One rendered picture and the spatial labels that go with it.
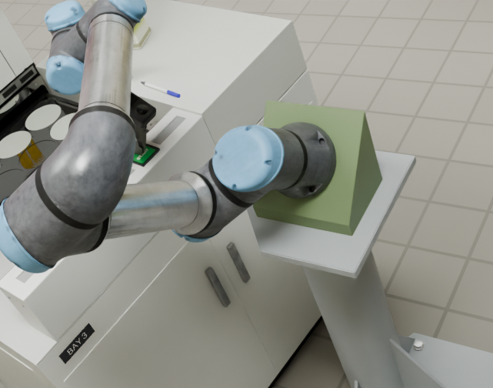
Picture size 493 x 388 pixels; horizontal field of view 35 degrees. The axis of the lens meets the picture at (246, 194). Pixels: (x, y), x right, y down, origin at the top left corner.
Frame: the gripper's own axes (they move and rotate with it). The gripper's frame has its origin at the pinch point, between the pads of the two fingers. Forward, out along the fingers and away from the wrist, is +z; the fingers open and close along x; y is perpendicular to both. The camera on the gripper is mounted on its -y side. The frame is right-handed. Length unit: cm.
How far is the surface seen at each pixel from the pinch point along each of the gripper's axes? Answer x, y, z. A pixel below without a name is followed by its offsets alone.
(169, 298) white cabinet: 14.3, -4.3, 32.7
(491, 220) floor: -84, -29, 98
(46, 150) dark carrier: 4.1, 35.8, 8.0
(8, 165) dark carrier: 12.0, 42.3, 7.9
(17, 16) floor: -125, 289, 98
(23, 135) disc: 2.4, 47.7, 8.0
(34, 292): 37.2, -4.0, 2.6
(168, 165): -1.6, -4.0, 4.7
